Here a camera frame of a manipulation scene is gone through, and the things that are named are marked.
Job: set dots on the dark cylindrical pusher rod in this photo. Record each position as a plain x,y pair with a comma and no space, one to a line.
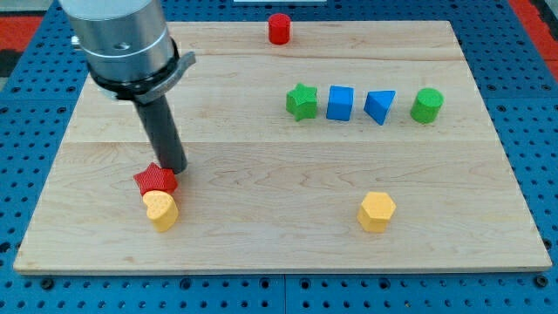
158,122

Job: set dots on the blue cube block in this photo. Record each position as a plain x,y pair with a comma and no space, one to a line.
340,103

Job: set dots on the yellow hexagon block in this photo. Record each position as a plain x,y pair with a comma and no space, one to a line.
375,212

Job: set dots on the yellow heart block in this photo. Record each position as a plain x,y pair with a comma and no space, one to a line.
161,209

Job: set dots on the green star block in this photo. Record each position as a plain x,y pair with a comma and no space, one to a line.
301,102

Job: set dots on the green cylinder block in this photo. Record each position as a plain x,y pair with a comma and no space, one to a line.
426,105

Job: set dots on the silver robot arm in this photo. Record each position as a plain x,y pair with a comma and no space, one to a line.
128,47

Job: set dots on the red star block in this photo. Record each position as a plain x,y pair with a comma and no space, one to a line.
155,178

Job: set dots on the wooden board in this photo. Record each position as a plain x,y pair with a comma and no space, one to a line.
264,193

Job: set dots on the red cylinder block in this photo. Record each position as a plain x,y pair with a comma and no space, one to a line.
279,28

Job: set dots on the blue triangle block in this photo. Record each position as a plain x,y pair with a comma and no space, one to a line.
378,104

